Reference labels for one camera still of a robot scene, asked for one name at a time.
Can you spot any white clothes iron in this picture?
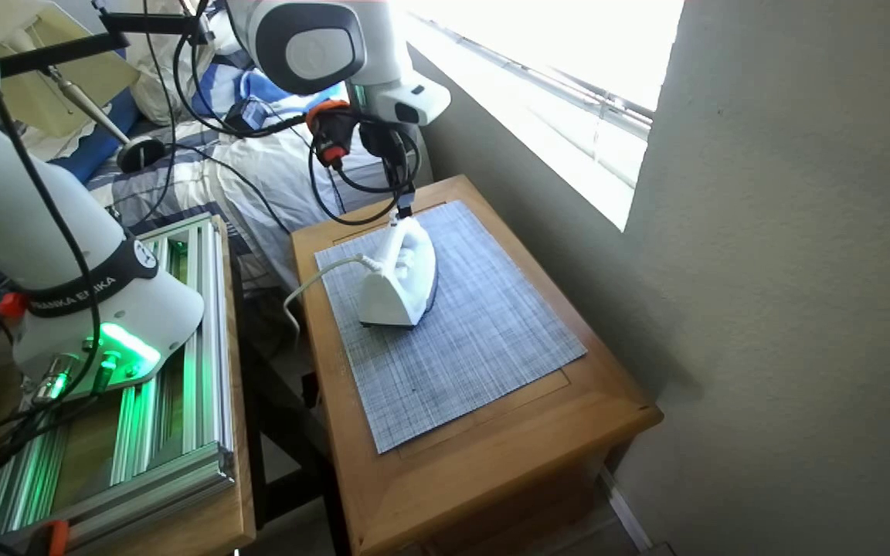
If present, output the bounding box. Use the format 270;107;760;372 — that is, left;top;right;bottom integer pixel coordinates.
355;215;440;330

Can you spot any window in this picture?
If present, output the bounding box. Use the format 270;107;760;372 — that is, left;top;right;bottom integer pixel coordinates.
397;0;686;233

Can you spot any grey woven placemat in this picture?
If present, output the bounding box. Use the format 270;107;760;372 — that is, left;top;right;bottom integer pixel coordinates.
313;199;589;456

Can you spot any lamp with beige shade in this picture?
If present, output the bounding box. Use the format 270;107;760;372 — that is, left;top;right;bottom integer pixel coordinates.
0;0;168;175

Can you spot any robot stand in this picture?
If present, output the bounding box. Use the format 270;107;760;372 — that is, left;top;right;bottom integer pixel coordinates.
0;212;257;556

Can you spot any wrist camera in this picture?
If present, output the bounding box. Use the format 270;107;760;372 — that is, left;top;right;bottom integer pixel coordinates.
306;100;358;168

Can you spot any white iron cord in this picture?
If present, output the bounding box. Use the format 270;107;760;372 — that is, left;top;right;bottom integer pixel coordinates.
283;254;381;334

